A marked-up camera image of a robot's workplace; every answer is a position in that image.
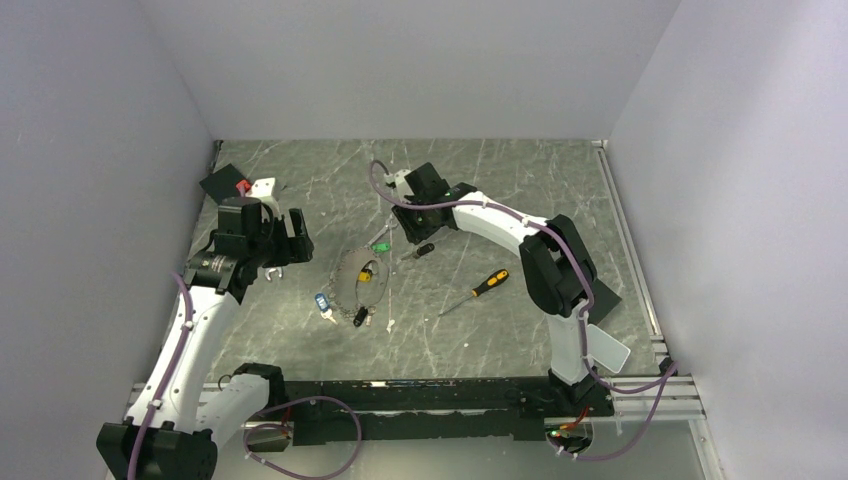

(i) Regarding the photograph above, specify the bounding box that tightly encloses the metal key organizer plate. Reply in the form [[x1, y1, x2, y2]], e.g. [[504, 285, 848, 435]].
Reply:
[[329, 247, 391, 319]]

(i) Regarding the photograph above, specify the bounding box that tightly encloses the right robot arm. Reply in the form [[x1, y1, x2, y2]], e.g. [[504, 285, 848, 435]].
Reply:
[[369, 163, 631, 415]]

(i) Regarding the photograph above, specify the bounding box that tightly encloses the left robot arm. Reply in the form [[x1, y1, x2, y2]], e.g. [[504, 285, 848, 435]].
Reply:
[[96, 200, 314, 479]]

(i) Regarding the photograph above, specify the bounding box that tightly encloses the silver wrench left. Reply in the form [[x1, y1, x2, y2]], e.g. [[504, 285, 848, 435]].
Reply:
[[264, 267, 284, 282]]

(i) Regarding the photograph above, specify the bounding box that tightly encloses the silver wrench near plate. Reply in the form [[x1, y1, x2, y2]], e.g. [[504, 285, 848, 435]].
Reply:
[[365, 223, 395, 248]]

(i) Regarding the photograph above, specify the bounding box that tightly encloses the blue key tag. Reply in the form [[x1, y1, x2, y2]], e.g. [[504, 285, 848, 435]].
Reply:
[[314, 293, 331, 312]]

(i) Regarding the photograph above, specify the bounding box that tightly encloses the green key tag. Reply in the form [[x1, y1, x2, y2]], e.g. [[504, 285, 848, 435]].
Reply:
[[371, 242, 391, 254]]

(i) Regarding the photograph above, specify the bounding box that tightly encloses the left black box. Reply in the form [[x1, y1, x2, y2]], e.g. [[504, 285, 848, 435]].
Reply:
[[199, 165, 251, 205]]

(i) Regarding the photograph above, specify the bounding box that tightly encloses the black box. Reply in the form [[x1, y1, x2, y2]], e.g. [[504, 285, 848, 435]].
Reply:
[[588, 278, 622, 325], [199, 165, 251, 205]]

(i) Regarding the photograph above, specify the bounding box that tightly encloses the black key tag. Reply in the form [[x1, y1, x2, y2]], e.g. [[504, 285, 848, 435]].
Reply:
[[353, 307, 370, 328]]

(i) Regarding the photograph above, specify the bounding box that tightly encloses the right orange black screwdriver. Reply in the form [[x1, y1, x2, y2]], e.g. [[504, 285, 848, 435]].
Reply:
[[438, 269, 510, 317]]

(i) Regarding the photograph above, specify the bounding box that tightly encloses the right black box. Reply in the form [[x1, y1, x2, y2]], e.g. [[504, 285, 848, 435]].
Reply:
[[588, 278, 622, 325]]

